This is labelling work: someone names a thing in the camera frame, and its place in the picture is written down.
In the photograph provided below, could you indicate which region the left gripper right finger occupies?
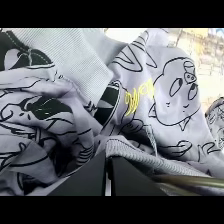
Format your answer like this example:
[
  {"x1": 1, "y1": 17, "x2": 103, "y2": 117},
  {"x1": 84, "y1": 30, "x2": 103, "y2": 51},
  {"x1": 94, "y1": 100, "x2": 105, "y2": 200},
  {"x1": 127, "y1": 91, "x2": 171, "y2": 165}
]
[{"x1": 110, "y1": 156, "x2": 168, "y2": 197}]

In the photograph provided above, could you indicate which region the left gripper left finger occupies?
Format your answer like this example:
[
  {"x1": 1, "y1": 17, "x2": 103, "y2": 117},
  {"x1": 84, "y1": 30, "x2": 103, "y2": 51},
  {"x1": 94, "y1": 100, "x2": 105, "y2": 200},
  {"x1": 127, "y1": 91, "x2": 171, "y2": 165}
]
[{"x1": 47, "y1": 149, "x2": 107, "y2": 197}]

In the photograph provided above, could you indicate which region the grey cartoon print sweatshirt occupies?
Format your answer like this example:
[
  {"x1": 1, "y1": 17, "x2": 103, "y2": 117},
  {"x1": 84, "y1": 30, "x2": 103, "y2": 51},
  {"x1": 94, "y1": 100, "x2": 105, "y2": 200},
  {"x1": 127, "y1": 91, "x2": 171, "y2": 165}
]
[{"x1": 0, "y1": 27, "x2": 224, "y2": 197}]

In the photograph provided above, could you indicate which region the brass clothes hanger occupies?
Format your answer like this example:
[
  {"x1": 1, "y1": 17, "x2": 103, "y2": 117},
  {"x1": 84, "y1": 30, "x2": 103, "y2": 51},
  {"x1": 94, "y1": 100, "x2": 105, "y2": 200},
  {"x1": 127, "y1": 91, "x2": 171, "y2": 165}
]
[{"x1": 150, "y1": 173, "x2": 224, "y2": 197}]

